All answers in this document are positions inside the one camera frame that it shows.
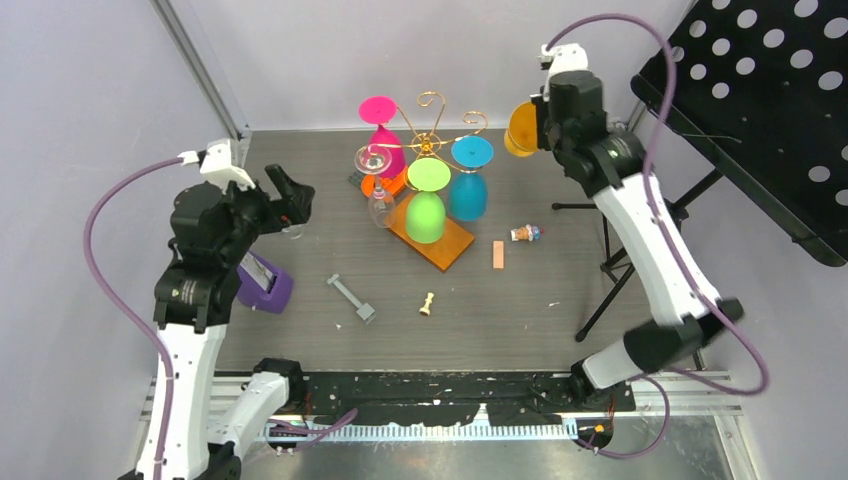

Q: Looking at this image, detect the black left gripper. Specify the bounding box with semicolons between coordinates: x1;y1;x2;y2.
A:
215;163;313;264

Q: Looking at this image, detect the yellow plastic wine glass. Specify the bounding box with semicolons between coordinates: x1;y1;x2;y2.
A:
503;101;539;158

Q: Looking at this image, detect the clear stemmed wine glass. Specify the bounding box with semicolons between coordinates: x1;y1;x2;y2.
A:
354;143;396;229

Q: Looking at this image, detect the blue plastic wine glass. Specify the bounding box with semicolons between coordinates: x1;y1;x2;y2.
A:
449;135;494;222

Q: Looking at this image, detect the pink plastic wine glass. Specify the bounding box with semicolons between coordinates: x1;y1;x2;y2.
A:
358;96;406;179

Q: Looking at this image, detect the green plastic wine glass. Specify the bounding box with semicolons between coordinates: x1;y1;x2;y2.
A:
405;157;451;244

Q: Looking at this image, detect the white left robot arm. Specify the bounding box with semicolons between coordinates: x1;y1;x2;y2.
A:
125;164;314;479

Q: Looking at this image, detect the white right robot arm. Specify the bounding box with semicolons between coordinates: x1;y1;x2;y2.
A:
538;70;744;411

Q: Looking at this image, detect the clear glass tumbler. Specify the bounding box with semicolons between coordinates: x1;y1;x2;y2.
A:
283;224;305;240

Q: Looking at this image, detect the grey lego plate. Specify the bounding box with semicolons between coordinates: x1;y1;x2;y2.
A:
348;172;365;188

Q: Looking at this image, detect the orange plastic U-shaped toy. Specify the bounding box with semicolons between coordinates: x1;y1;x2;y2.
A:
360;173;406;197

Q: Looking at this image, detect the small colourful toy figure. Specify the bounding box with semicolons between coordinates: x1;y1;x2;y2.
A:
510;224;544;242

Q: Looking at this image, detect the small wooden block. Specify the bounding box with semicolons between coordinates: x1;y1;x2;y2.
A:
492;240;505;270

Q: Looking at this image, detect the grey metal T-shaped part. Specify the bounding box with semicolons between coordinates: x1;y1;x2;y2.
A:
327;274;376;324

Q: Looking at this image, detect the white chess piece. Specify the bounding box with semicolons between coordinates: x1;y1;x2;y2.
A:
419;292;435;316

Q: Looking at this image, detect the black music stand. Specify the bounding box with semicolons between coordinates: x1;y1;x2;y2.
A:
666;1;847;267

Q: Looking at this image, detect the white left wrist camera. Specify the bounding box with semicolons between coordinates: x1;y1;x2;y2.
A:
178;138;257;193

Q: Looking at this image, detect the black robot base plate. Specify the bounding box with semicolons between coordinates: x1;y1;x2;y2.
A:
278;371;636;427

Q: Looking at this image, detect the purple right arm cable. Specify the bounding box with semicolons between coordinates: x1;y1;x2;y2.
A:
543;13;771;461

